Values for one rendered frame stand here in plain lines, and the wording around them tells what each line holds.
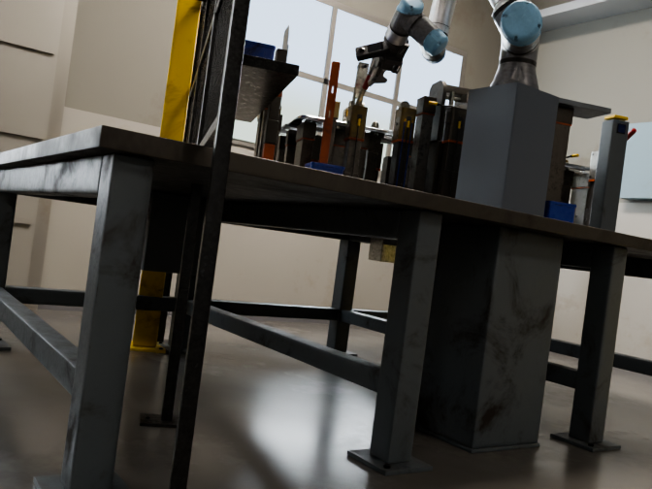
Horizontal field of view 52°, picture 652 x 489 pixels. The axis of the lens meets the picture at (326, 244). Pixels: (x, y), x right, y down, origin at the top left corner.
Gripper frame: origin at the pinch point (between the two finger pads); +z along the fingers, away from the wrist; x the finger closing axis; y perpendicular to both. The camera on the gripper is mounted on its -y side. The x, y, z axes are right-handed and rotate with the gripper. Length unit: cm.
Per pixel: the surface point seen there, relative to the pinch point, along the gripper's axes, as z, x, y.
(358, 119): 10.8, -9.0, -0.4
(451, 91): 0.8, 3.7, 33.0
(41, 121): 138, 69, -129
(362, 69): 3.7, 8.9, -0.5
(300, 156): 31.6, -13.0, -16.4
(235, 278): 216, 32, -11
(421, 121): 6.2, -8.7, 22.0
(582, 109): -12, -6, 77
